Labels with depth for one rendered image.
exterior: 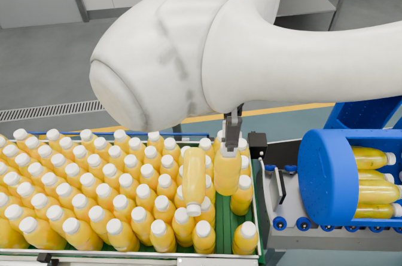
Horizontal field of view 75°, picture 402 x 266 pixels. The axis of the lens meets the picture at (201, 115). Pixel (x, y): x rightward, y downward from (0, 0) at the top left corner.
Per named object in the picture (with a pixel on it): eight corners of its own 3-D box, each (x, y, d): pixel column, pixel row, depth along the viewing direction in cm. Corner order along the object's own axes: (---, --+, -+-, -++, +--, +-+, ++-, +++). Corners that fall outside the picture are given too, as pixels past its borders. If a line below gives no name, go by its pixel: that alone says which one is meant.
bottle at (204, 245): (191, 240, 88) (188, 219, 74) (212, 235, 89) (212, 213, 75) (196, 263, 83) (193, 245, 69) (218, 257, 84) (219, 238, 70)
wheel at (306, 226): (312, 219, 82) (310, 216, 84) (297, 219, 82) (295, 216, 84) (311, 232, 83) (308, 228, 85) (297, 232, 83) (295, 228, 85)
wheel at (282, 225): (288, 219, 83) (286, 215, 85) (273, 219, 83) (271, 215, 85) (287, 232, 83) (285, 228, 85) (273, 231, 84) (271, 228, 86)
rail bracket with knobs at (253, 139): (264, 165, 106) (268, 150, 98) (246, 165, 106) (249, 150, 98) (261, 145, 112) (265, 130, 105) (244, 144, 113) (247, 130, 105)
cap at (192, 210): (201, 205, 70) (201, 212, 69) (200, 211, 73) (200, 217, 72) (186, 205, 70) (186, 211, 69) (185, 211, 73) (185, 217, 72)
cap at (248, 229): (248, 220, 73) (249, 217, 72) (258, 231, 71) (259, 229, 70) (238, 229, 72) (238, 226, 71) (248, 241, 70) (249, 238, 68)
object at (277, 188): (279, 211, 90) (287, 195, 81) (272, 211, 90) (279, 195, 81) (275, 185, 97) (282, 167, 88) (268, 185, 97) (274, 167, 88)
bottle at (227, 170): (213, 196, 73) (213, 160, 59) (214, 174, 78) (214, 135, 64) (238, 198, 73) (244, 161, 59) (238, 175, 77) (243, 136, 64)
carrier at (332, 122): (307, 142, 204) (316, 175, 185) (352, 43, 139) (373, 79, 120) (345, 143, 202) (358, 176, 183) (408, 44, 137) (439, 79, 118)
